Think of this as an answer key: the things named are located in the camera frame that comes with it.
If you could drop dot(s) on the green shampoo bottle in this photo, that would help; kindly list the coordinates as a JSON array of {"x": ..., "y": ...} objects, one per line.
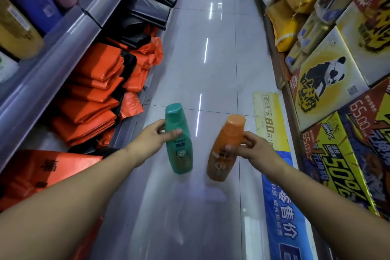
[{"x": 178, "y": 153}]

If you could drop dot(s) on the yellow soft package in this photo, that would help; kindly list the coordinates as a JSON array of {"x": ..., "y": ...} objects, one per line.
[{"x": 16, "y": 34}]

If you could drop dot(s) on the person's right hand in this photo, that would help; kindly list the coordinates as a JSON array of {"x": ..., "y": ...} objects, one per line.
[{"x": 260, "y": 154}]

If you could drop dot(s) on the yellow and blue floor banner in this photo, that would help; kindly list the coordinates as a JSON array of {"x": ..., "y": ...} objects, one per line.
[{"x": 280, "y": 208}]

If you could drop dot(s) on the person's right thumb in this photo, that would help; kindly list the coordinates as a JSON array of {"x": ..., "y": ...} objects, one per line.
[{"x": 234, "y": 149}]

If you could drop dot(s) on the person's left forearm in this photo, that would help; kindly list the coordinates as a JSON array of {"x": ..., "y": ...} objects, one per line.
[{"x": 67, "y": 205}]

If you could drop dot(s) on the yellow carton with red burst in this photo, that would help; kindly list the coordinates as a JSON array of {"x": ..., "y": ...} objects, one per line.
[{"x": 368, "y": 31}]

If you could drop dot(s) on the white soft package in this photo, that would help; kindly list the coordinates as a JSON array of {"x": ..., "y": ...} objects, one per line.
[{"x": 6, "y": 66}]

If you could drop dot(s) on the stack of black plastic bags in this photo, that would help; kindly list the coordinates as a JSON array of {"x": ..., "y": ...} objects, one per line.
[{"x": 143, "y": 22}]

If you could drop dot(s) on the red and blue drink carton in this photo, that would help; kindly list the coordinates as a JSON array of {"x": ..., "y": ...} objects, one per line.
[{"x": 373, "y": 135}]

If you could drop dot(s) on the person's right forearm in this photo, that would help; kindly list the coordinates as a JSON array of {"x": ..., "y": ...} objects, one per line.
[{"x": 332, "y": 217}]

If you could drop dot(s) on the person's left thumb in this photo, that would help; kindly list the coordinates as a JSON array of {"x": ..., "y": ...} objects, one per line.
[{"x": 173, "y": 135}]

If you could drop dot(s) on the yellow panda print carton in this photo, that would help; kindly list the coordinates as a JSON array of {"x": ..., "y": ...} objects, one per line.
[{"x": 327, "y": 86}]

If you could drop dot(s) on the yellow green drink carton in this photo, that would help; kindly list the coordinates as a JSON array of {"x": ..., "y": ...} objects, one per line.
[{"x": 335, "y": 159}]

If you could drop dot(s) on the large orange bag bundle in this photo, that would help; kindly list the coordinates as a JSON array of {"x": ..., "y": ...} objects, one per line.
[{"x": 33, "y": 171}]

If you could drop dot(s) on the grey metal store shelf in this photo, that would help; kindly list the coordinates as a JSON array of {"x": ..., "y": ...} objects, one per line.
[{"x": 61, "y": 46}]

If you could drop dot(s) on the pile of yellow tissue packs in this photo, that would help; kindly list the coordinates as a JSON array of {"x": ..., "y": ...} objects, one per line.
[{"x": 289, "y": 25}]

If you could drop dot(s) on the orange shampoo bottle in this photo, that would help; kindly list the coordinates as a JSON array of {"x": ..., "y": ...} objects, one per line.
[{"x": 227, "y": 135}]

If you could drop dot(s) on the stack of orange plastic bags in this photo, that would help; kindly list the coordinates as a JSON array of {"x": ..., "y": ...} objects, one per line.
[{"x": 94, "y": 92}]

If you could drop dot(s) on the person's left hand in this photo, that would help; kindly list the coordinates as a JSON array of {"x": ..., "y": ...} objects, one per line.
[{"x": 147, "y": 144}]

